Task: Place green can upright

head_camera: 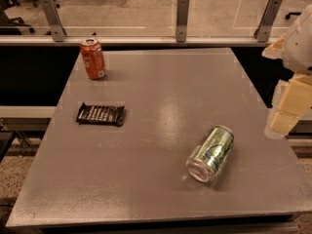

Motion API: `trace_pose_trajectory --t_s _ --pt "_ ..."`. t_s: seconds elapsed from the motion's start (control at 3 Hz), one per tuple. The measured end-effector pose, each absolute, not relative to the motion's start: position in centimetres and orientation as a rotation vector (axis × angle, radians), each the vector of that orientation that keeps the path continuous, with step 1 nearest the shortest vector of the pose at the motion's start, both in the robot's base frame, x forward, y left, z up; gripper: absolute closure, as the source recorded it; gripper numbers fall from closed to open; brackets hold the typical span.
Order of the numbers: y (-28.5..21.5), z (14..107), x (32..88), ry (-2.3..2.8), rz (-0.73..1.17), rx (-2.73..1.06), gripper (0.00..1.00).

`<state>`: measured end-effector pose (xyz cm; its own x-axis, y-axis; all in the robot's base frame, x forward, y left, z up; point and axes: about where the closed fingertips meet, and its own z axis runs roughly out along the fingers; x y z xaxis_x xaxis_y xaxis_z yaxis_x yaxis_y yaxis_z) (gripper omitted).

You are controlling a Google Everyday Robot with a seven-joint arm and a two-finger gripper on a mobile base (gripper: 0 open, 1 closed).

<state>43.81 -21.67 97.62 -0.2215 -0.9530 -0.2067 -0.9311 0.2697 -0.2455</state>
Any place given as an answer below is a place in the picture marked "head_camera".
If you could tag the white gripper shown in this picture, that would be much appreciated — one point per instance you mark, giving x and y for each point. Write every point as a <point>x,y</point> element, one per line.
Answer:
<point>299,51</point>

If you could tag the green soda can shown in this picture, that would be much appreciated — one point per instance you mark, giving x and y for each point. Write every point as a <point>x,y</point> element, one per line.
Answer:
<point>208,157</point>

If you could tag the orange soda can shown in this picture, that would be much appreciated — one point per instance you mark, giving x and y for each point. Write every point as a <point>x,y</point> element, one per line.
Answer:
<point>92,55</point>

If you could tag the black office chair right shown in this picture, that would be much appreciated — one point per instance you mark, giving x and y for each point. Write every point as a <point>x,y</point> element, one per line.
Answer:
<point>288,15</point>

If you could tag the dark chocolate bar wrapper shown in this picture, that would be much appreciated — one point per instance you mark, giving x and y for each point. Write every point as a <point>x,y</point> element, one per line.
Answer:
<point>100,115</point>

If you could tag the right metal rail bracket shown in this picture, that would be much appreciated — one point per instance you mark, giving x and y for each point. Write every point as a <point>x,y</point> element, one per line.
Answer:
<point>262,33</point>

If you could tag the metal rail bracket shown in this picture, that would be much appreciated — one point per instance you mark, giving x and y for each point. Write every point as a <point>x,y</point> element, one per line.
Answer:
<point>262,33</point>
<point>181,20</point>
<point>52,16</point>

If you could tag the middle metal rail bracket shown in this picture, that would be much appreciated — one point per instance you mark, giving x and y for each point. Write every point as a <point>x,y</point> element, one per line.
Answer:
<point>181,20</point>

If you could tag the metal barrier rail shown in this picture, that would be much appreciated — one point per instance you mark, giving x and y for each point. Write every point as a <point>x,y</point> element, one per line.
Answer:
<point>47,40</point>

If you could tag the left metal rail bracket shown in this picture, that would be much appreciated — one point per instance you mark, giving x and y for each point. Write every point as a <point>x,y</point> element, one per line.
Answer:
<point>52,16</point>

